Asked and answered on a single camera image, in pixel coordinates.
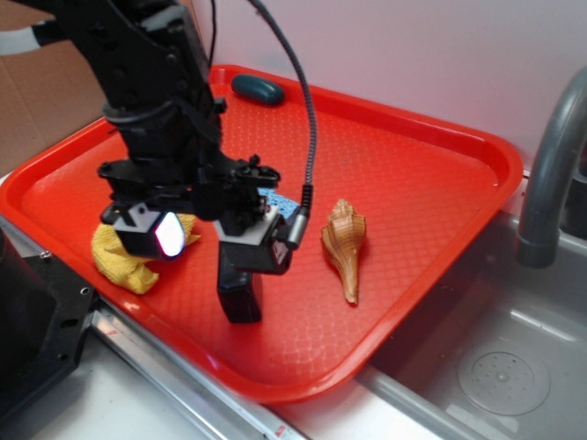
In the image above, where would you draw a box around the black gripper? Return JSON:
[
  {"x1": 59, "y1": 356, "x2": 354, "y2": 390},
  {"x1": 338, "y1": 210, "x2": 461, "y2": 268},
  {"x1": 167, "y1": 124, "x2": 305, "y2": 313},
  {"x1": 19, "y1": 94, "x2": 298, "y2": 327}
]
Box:
[{"x1": 98, "y1": 98, "x2": 293, "y2": 274}]

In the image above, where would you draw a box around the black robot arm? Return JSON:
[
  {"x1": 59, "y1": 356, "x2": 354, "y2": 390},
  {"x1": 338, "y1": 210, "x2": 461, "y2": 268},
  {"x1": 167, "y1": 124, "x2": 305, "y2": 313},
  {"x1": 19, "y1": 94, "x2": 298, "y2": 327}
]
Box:
[{"x1": 34, "y1": 1, "x2": 292, "y2": 274}]

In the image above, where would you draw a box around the brown cardboard box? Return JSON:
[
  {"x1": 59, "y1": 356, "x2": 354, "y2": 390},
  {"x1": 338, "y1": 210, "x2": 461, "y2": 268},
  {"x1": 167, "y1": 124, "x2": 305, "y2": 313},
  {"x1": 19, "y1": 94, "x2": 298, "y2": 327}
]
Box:
[{"x1": 0, "y1": 0, "x2": 111, "y2": 178}]

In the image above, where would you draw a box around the blue sponge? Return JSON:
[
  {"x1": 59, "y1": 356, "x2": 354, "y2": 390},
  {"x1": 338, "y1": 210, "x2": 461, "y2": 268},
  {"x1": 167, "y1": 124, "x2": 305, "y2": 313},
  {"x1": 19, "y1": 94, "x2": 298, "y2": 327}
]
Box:
[{"x1": 258, "y1": 188, "x2": 299, "y2": 220}]

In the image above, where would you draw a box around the yellow cloth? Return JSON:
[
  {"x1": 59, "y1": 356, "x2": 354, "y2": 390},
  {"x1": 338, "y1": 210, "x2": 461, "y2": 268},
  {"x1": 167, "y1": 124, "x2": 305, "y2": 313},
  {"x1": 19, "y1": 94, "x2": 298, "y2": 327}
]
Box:
[{"x1": 91, "y1": 213, "x2": 200, "y2": 294}]

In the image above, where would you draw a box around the brown conch seashell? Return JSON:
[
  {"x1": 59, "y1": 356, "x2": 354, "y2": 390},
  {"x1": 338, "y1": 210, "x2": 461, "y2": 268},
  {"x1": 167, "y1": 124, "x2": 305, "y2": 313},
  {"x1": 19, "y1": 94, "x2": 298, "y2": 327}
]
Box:
[{"x1": 321, "y1": 199, "x2": 367, "y2": 306}]

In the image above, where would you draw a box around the dark teal oval case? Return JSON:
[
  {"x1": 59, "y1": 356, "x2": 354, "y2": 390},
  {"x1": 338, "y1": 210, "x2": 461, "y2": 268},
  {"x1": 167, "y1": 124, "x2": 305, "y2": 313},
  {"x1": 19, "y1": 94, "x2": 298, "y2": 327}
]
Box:
[{"x1": 231, "y1": 73, "x2": 285, "y2": 106}]

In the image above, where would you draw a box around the red plastic tray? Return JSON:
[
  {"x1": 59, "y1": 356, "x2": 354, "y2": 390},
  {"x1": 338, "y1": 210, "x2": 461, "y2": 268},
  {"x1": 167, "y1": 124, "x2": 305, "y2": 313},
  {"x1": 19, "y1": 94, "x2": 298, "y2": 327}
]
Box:
[{"x1": 1, "y1": 88, "x2": 523, "y2": 404}]

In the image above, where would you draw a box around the grey toy sink basin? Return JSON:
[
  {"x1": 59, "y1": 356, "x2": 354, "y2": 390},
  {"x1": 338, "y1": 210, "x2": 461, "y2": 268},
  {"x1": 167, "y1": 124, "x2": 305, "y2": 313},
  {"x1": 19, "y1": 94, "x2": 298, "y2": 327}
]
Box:
[{"x1": 276, "y1": 189, "x2": 586, "y2": 439}]

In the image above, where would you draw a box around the grey sink faucet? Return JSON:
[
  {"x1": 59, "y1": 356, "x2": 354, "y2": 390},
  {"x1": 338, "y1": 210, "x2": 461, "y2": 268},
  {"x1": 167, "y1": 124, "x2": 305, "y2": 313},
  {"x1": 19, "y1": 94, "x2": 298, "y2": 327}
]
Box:
[{"x1": 515, "y1": 69, "x2": 586, "y2": 269}]

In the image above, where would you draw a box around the sink drain cover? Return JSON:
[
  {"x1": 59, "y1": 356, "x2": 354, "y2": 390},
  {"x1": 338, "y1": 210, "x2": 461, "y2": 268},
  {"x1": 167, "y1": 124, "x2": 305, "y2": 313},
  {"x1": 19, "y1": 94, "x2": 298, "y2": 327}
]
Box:
[{"x1": 457, "y1": 347, "x2": 550, "y2": 416}]

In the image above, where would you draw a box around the braided grey cable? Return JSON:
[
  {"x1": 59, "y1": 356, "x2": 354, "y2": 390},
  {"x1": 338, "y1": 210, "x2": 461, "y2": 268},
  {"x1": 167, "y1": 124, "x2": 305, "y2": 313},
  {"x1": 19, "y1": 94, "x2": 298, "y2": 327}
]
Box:
[{"x1": 247, "y1": 0, "x2": 317, "y2": 251}]

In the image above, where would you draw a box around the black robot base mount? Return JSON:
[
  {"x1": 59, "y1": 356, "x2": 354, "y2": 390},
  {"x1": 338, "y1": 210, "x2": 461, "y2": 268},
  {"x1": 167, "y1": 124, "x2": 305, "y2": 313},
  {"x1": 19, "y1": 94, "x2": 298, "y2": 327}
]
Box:
[{"x1": 1, "y1": 234, "x2": 95, "y2": 423}]

